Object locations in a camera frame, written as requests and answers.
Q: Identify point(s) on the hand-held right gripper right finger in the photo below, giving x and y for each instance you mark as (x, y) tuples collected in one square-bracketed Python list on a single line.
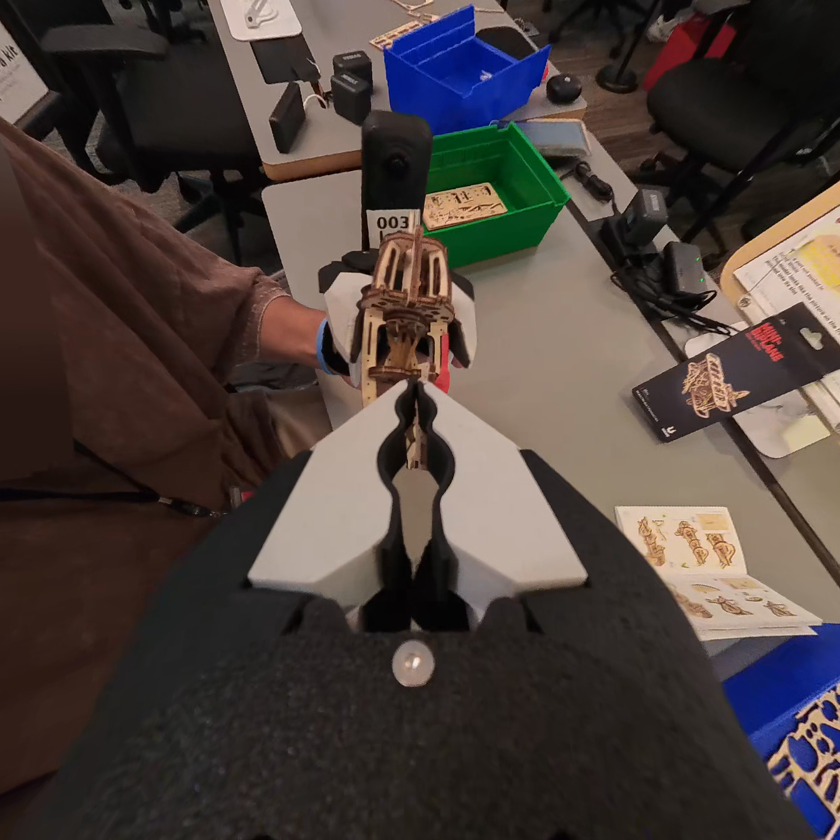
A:
[(505, 518)]

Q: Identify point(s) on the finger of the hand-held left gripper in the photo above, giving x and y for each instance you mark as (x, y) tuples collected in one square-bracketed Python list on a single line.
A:
[(464, 308), (344, 302)]

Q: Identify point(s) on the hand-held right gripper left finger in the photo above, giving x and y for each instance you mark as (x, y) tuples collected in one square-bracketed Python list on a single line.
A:
[(328, 518)]

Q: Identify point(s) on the wooden model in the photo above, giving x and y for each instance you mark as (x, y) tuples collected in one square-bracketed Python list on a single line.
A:
[(407, 308)]

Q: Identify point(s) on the person's left forearm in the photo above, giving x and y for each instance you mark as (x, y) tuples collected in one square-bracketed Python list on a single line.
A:
[(289, 334)]

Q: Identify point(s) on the black model packaging card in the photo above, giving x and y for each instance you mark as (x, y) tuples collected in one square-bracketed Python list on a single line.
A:
[(722, 387)]

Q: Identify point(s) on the wooden parts sheet with cutouts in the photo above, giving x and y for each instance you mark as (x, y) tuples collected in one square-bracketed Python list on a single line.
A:
[(814, 722)]

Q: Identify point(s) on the blue plastic bin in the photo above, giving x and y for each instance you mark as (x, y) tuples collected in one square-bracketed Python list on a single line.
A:
[(426, 72)]

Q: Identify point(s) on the black power bank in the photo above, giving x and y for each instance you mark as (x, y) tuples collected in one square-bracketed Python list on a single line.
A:
[(287, 118)]

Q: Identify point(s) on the green plastic bin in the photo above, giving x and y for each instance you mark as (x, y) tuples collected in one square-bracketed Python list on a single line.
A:
[(531, 190)]

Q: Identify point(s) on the black mat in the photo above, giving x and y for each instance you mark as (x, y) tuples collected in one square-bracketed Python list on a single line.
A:
[(282, 59)]

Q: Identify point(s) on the blue-grey pouch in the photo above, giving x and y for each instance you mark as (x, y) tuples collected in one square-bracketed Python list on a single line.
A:
[(558, 138)]

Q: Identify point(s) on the black pouch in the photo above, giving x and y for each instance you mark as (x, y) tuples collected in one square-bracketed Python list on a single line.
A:
[(505, 40)]

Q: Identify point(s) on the instruction booklet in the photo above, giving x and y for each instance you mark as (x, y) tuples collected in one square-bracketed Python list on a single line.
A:
[(689, 544)]

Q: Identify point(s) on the black round case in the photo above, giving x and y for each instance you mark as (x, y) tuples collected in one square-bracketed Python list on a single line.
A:
[(564, 88)]

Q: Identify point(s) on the white desk lamp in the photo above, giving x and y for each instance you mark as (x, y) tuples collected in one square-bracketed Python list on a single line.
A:
[(259, 16)]

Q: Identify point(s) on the black charger with battery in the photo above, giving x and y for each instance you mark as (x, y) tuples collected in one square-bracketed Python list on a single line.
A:
[(646, 213)]

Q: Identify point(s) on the black power adapter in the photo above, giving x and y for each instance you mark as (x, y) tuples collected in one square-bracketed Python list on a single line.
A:
[(682, 269)]

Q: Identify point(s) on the black office chair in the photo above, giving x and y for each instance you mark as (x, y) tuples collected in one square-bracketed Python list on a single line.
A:
[(741, 98), (177, 98)]

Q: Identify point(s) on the black stand base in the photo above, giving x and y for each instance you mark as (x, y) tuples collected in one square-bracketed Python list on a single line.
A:
[(617, 80)]

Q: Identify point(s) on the person's brown shirt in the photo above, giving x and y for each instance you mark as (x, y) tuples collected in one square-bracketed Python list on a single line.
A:
[(98, 328)]

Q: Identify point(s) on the white shoe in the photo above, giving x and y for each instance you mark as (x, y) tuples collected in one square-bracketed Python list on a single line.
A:
[(666, 27)]

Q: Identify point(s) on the blue plastic tray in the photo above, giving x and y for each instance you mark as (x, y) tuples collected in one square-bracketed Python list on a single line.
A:
[(774, 682)]

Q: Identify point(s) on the red bag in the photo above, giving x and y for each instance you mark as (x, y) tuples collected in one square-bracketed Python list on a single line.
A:
[(689, 46)]

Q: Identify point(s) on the printed paper document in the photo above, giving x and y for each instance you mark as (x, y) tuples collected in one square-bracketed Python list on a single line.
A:
[(807, 282)]

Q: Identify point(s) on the black and white poster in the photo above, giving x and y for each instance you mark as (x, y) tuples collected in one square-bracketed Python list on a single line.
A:
[(16, 72)]

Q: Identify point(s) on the wooden frame with round hole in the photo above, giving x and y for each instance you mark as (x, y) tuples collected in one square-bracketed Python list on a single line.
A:
[(410, 5)]

